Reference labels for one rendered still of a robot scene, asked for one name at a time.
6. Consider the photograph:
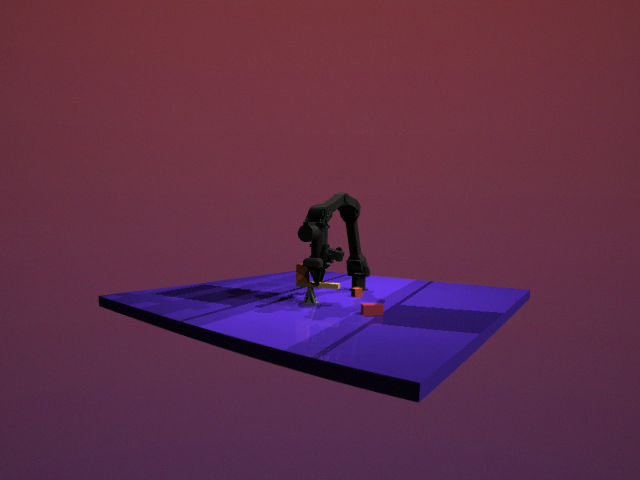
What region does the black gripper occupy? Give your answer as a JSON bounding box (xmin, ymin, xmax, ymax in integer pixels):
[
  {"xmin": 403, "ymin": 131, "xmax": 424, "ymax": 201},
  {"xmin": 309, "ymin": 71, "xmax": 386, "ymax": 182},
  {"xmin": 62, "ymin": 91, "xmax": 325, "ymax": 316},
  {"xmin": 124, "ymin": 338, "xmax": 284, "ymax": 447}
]
[{"xmin": 303, "ymin": 241, "xmax": 334, "ymax": 286}]

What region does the small red block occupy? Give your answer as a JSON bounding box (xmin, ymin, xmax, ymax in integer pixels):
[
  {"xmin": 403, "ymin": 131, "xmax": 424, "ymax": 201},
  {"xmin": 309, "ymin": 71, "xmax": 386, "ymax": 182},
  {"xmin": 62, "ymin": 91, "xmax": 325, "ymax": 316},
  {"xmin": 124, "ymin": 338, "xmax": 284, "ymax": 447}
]
[{"xmin": 361, "ymin": 303, "xmax": 383, "ymax": 315}]

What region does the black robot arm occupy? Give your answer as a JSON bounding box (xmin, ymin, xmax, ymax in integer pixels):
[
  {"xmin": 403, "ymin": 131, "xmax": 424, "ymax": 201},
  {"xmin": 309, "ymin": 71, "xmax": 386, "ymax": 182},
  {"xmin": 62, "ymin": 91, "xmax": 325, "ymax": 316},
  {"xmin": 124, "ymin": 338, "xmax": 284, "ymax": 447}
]
[{"xmin": 298, "ymin": 192, "xmax": 371, "ymax": 291}]

